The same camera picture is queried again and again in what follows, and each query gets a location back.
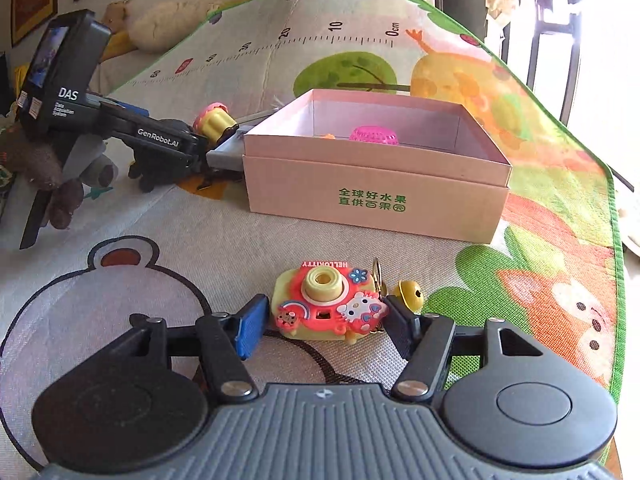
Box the small tan plush toy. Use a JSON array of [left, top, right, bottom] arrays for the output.
[[102, 2, 133, 37]]

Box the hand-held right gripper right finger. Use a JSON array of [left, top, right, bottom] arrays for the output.
[[381, 295, 552, 404]]

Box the pink yellow toy camera keychain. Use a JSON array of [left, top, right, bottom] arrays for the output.
[[272, 258, 426, 346]]

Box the pink cardboard box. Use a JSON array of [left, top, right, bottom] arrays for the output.
[[241, 88, 512, 245]]

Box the brown plush toy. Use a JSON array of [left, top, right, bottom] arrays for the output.
[[0, 122, 85, 231]]

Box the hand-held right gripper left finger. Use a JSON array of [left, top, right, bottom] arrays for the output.
[[127, 293, 272, 405]]

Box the pink mesh toy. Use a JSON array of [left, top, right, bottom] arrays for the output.
[[348, 125, 400, 146]]

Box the grey bed sheet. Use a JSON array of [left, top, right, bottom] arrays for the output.
[[92, 35, 168, 93]]

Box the cream plush toy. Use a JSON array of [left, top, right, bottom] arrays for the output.
[[129, 0, 222, 54]]

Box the pink yellow cupcake toy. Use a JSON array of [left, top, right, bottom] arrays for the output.
[[193, 102, 237, 142]]

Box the black bar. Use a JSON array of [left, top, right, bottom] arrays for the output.
[[19, 189, 52, 251]]

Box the yellow cushion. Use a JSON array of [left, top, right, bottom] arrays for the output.
[[99, 30, 140, 62]]

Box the black metal rack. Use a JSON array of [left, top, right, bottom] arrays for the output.
[[529, 0, 592, 127]]

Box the printed play mat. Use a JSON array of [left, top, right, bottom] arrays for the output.
[[0, 0, 626, 480]]

